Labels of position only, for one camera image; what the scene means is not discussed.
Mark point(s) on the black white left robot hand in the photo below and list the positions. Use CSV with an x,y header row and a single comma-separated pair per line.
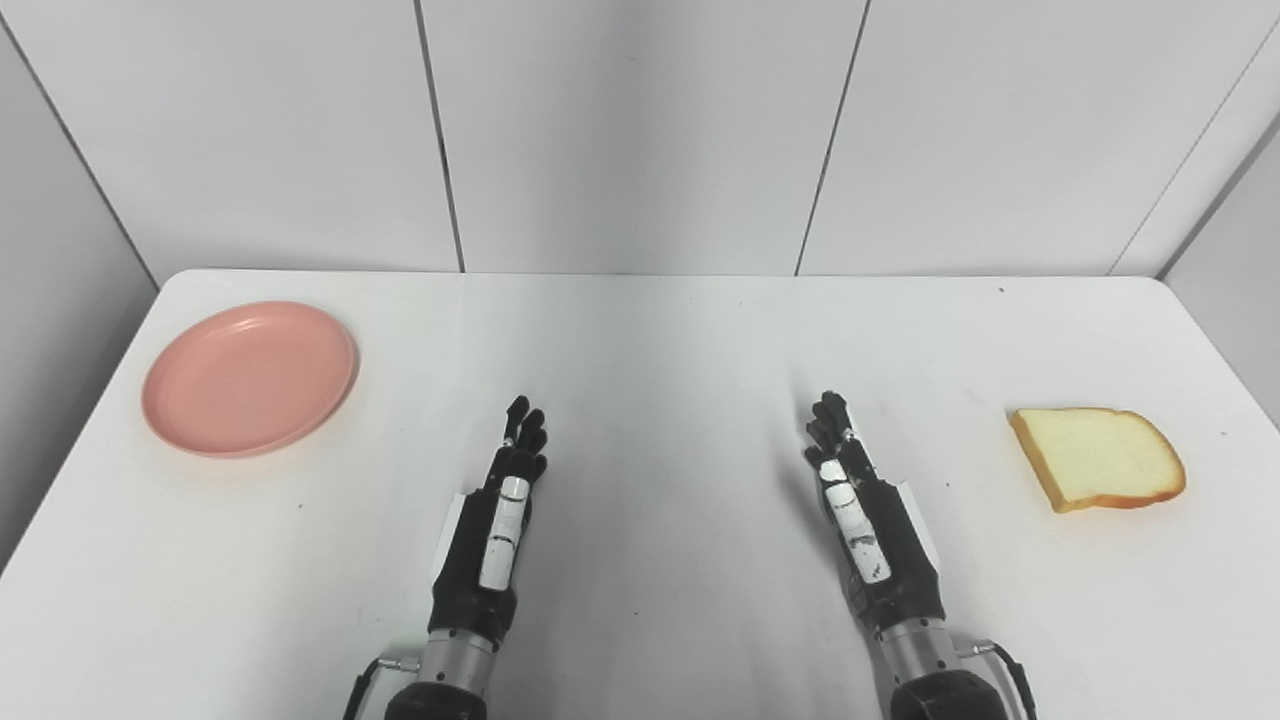
x,y
472,570

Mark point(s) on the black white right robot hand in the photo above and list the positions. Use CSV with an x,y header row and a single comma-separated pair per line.
x,y
895,570

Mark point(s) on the slice of white bread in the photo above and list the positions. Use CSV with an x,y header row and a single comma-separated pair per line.
x,y
1100,460

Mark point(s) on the pink round plate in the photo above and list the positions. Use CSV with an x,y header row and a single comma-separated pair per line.
x,y
250,380

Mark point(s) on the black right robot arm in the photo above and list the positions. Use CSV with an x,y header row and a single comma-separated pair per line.
x,y
935,680

